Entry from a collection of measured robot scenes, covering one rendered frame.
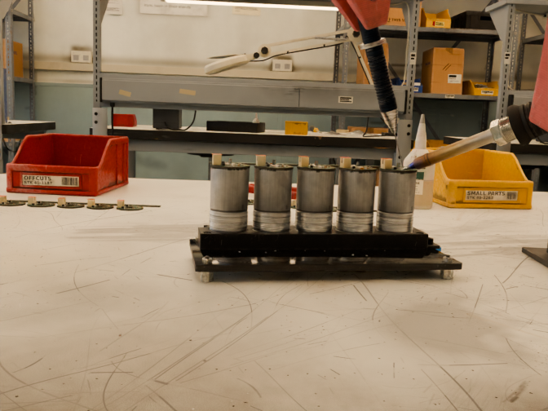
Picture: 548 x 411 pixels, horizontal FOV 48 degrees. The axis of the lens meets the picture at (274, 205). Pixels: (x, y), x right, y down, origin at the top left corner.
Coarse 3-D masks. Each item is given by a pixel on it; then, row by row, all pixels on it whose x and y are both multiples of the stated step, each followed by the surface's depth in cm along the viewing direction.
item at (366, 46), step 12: (360, 24) 38; (372, 36) 37; (360, 48) 38; (372, 48) 38; (372, 60) 38; (384, 60) 38; (372, 72) 38; (384, 72) 38; (384, 84) 38; (384, 96) 39; (384, 108) 39
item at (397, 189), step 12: (384, 180) 41; (396, 180) 40; (408, 180) 40; (384, 192) 41; (396, 192) 40; (408, 192) 40; (384, 204) 41; (396, 204) 40; (408, 204) 41; (384, 216) 41; (396, 216) 41; (408, 216) 41; (384, 228) 41; (396, 228) 41; (408, 228) 41
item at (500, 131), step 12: (504, 120) 36; (492, 132) 36; (504, 132) 36; (456, 144) 38; (468, 144) 38; (480, 144) 37; (420, 156) 40; (432, 156) 39; (444, 156) 38; (420, 168) 40
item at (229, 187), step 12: (216, 168) 38; (216, 180) 38; (228, 180) 38; (240, 180) 38; (216, 192) 39; (228, 192) 38; (240, 192) 39; (216, 204) 39; (228, 204) 38; (240, 204) 39; (216, 216) 39; (228, 216) 39; (240, 216) 39; (216, 228) 39; (228, 228) 39; (240, 228) 39
